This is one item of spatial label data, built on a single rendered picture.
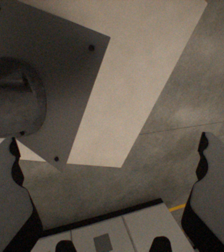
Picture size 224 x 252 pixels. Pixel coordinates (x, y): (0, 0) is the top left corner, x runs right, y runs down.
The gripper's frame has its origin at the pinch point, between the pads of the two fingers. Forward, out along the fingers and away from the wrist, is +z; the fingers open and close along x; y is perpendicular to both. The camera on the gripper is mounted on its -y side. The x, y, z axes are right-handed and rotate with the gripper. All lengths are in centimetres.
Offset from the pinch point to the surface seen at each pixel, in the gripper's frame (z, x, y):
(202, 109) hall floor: 169, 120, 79
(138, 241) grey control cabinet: 95, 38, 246
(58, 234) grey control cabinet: 105, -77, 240
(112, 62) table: 42.0, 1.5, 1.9
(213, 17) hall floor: 159, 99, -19
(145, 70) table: 45.5, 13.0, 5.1
